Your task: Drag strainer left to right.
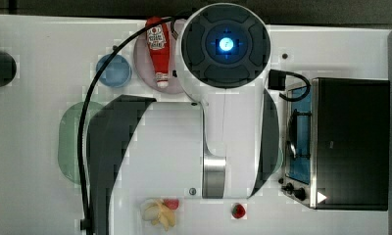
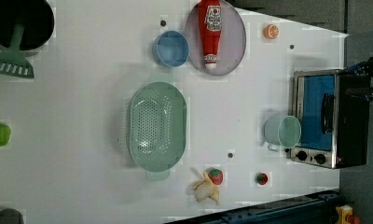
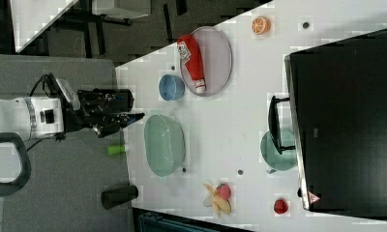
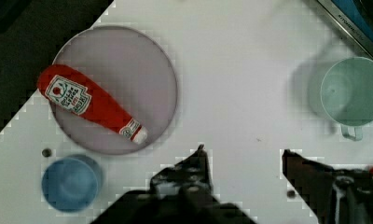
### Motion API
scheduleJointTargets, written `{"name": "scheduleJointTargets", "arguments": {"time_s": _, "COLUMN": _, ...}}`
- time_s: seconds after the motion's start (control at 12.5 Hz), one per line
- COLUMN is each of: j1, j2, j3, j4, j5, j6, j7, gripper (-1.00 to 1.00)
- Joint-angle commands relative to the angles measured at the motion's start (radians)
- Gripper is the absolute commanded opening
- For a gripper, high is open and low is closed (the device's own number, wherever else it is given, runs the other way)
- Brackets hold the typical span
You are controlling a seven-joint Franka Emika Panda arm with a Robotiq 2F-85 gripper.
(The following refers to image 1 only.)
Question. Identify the peeled toy banana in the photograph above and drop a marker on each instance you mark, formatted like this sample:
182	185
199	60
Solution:
155	211

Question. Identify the green mug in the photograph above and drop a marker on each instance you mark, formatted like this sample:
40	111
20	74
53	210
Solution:
279	161

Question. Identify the green oval strainer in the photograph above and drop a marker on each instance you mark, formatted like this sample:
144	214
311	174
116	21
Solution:
67	147

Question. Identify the grey round plate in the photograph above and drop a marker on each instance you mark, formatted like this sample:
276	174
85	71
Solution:
144	66

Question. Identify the toy strawberry beside banana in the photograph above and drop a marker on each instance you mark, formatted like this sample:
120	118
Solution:
172	204

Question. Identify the black toaster oven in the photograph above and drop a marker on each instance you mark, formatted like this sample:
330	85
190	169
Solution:
336	149

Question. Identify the blue small bowl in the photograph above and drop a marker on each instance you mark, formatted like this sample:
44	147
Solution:
117	73

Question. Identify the black cylindrical cup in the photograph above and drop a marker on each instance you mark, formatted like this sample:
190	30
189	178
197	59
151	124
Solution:
8	68

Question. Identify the lone toy strawberry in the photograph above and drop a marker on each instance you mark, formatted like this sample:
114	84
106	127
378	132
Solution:
238	211

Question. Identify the red ketchup bottle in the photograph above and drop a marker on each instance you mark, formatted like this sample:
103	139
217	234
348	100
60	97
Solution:
158	43

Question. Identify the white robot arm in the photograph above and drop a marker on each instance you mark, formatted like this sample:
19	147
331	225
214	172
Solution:
178	168

